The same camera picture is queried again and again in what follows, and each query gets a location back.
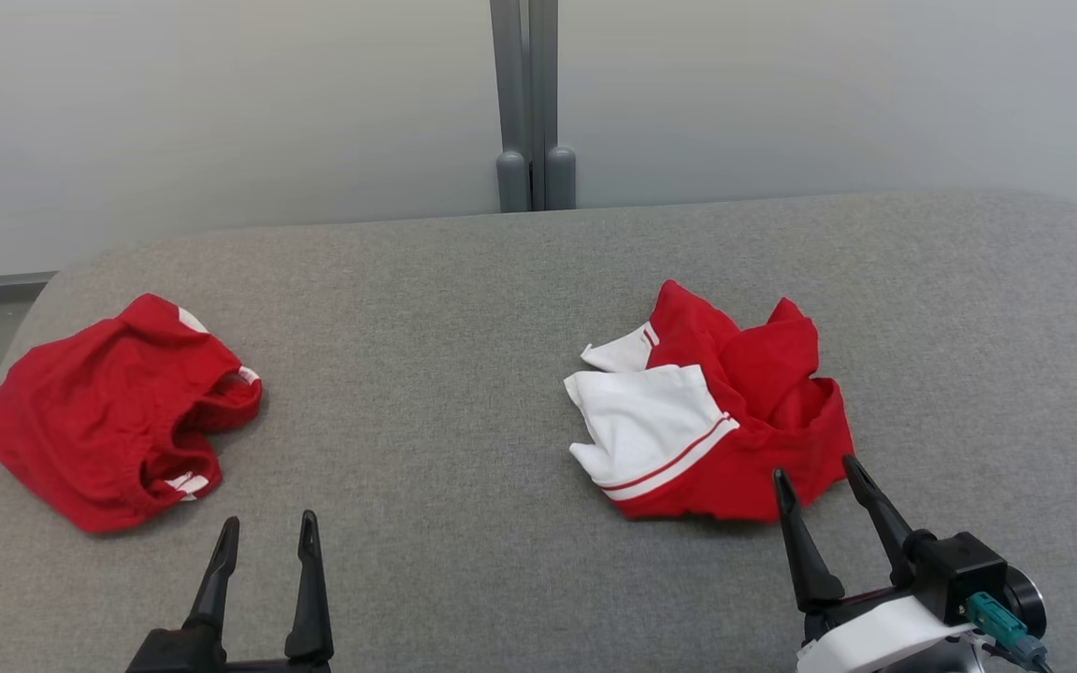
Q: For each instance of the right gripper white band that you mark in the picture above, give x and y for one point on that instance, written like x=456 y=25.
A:
x=875 y=636

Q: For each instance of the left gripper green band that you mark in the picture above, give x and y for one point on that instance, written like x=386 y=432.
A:
x=174 y=654

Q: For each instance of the red shirt with white stripes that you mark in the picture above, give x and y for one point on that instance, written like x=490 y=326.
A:
x=763 y=449

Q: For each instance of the red shorts with white panels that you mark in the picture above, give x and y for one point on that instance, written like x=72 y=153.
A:
x=90 y=421

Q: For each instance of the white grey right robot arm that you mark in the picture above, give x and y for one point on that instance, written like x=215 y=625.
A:
x=964 y=660

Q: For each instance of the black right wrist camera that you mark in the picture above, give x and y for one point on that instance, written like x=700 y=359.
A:
x=959 y=565

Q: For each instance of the teal right camera connector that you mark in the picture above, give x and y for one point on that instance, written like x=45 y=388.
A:
x=992 y=617

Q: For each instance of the grey partition post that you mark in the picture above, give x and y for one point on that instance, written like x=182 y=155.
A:
x=509 y=93
x=546 y=93

